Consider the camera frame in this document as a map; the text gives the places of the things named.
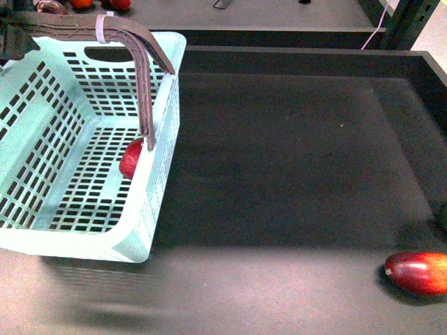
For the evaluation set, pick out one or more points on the light blue plastic basket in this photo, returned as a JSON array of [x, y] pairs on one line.
[[69, 109]]

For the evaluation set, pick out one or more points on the red yellow apple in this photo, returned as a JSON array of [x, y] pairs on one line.
[[129, 160]]

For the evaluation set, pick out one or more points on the red mango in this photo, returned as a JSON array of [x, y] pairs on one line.
[[420, 273]]

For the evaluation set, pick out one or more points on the orange red apple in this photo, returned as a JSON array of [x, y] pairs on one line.
[[80, 4]]

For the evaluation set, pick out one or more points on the dark metal rack post right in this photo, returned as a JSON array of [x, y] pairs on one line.
[[407, 23]]

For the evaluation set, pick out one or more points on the red apple front right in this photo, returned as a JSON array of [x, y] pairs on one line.
[[120, 5]]

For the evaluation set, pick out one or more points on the white zip tie right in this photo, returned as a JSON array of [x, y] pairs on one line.
[[100, 26]]

